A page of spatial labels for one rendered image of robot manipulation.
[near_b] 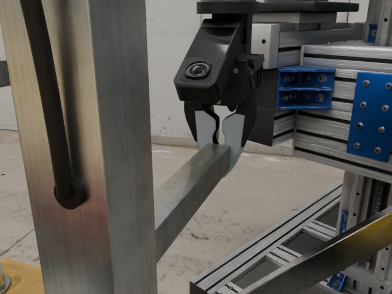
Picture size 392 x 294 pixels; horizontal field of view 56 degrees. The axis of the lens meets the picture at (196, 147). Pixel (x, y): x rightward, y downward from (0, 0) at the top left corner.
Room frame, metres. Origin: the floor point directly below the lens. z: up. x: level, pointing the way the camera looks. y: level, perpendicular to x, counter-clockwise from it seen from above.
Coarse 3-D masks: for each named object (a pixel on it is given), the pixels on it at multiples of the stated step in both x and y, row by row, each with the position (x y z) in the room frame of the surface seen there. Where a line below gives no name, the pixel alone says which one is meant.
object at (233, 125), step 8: (224, 120) 0.43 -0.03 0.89; (232, 120) 0.42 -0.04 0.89; (240, 120) 0.42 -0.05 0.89; (224, 128) 0.43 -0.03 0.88; (232, 128) 0.42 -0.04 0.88; (240, 128) 0.42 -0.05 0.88; (232, 136) 0.42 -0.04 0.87; (240, 136) 0.42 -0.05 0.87; (224, 144) 0.43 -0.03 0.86; (232, 144) 0.42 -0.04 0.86; (240, 144) 0.42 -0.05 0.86; (232, 152) 0.42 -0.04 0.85; (240, 152) 0.42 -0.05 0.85; (232, 160) 0.43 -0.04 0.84; (232, 168) 0.43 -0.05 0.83; (224, 176) 0.44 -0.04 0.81
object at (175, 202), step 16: (208, 144) 0.43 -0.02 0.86; (192, 160) 0.37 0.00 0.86; (208, 160) 0.37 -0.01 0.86; (224, 160) 0.40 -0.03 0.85; (176, 176) 0.33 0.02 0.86; (192, 176) 0.33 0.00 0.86; (208, 176) 0.35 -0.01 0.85; (160, 192) 0.30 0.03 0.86; (176, 192) 0.30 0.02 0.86; (192, 192) 0.31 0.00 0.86; (208, 192) 0.35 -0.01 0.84; (160, 208) 0.27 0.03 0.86; (176, 208) 0.27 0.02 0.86; (192, 208) 0.31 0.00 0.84; (160, 224) 0.24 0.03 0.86; (176, 224) 0.27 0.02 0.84; (160, 240) 0.24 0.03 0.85; (160, 256) 0.24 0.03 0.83
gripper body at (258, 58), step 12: (204, 12) 0.43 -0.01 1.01; (216, 12) 0.42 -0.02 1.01; (228, 12) 0.42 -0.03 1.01; (240, 12) 0.42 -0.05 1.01; (252, 12) 0.43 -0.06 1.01; (240, 48) 0.46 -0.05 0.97; (240, 60) 0.42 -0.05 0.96; (252, 60) 0.43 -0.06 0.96; (240, 72) 0.42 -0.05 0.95; (252, 72) 0.42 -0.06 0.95; (228, 84) 0.42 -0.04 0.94; (240, 84) 0.42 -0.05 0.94; (252, 84) 0.43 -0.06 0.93; (228, 96) 0.42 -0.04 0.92; (240, 96) 0.42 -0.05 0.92; (228, 108) 0.42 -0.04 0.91
